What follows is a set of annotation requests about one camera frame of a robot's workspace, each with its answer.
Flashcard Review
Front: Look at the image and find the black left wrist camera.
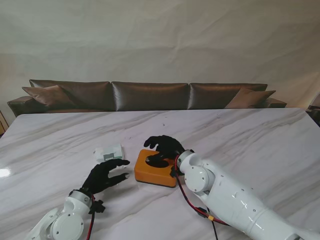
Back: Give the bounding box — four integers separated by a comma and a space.
89, 199, 107, 215

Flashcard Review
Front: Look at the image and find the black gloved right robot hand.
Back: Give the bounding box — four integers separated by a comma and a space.
143, 135, 186, 167

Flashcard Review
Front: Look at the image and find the brown leather sofa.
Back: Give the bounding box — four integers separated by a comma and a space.
6, 79, 288, 118

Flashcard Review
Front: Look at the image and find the brown throw pillow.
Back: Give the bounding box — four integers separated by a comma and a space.
224, 87, 277, 109
21, 85, 76, 108

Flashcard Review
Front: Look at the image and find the dark side furniture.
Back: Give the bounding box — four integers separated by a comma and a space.
306, 104, 320, 126

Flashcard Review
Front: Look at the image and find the wooden side furniture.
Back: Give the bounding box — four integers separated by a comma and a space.
0, 109, 7, 135

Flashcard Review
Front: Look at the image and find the orange plastic tissue box cover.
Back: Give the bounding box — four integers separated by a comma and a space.
134, 149, 177, 187

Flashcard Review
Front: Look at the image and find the white green tissue pack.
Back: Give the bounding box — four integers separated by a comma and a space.
94, 143, 125, 165

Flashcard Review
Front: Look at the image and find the red black left arm cable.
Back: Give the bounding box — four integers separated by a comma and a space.
86, 194, 97, 240

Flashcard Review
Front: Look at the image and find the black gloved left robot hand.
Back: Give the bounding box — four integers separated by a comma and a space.
81, 159, 131, 195

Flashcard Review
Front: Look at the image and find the red black arm cable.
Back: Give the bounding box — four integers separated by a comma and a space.
86, 194, 97, 240
174, 154, 231, 240

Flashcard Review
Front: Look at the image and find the red black right arm cable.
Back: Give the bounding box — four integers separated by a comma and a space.
174, 154, 231, 240

